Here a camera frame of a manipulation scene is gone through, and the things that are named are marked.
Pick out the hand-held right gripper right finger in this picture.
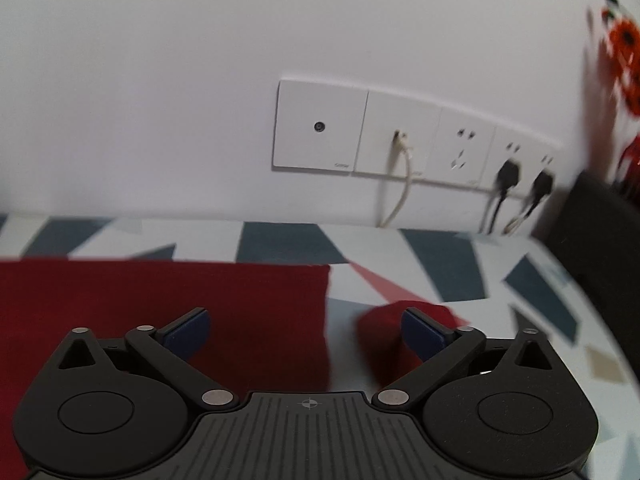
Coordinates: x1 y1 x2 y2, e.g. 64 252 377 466
375 307 556 413

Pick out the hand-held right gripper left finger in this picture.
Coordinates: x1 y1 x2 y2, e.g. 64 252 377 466
57 307 241 412

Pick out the red garment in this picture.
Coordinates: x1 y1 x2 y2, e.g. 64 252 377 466
0 257 471 480

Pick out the geometric patterned mat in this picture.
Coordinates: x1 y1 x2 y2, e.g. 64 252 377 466
0 212 640 463

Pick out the white power socket plate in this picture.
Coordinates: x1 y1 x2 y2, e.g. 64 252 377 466
425 108 496 188

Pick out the black flat object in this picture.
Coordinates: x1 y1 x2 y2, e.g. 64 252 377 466
544 170 640 333

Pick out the white double socket plate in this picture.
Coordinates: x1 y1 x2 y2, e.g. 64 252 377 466
477 127 563 198

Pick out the red flower decoration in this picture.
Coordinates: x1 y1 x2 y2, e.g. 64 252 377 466
586 0 640 196

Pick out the white network cable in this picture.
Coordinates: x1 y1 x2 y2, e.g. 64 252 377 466
379 130 416 228

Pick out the black plug with cable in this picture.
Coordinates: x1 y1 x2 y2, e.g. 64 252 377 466
482 157 522 234
502 170 557 235

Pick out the white network wall plate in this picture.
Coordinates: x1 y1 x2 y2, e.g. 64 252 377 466
352 90 443 179

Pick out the white coaxial wall plate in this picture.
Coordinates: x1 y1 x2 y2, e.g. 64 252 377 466
272 78 369 173

